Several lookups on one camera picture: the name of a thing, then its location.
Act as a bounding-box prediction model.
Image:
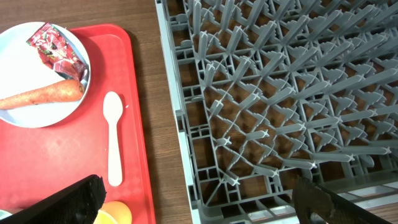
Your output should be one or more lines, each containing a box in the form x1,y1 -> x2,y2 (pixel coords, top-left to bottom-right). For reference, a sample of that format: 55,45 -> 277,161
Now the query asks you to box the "white plastic spoon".
103,91 -> 123,187

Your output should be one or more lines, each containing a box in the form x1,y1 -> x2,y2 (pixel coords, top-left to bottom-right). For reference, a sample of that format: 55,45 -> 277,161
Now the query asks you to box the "grey dishwasher rack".
155,0 -> 397,223

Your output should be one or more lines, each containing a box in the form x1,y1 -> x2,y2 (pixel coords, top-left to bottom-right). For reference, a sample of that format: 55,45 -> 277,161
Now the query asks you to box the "light blue plate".
1,22 -> 91,128

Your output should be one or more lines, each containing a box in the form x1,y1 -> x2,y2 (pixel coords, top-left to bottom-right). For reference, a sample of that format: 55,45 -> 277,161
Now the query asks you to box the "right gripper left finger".
1,174 -> 106,224

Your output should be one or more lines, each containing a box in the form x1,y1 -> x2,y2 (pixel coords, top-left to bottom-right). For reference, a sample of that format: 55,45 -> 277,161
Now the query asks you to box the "mint green bowl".
0,210 -> 12,220

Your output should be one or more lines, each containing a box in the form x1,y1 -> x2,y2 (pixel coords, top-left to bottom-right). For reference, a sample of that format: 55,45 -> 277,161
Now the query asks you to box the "orange carrot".
1,80 -> 85,110

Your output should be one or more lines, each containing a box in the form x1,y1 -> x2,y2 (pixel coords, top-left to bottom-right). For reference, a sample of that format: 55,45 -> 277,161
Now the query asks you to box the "yellow plastic cup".
93,201 -> 132,224

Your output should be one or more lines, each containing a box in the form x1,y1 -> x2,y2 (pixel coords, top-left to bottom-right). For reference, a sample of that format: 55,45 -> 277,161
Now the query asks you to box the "red serving tray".
1,24 -> 155,223

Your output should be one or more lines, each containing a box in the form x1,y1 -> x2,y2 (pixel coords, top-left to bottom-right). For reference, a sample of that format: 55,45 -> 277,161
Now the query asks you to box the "red snack wrapper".
26,22 -> 88,81

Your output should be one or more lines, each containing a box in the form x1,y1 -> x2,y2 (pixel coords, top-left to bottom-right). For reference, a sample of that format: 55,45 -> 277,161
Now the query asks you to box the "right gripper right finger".
292,177 -> 389,224

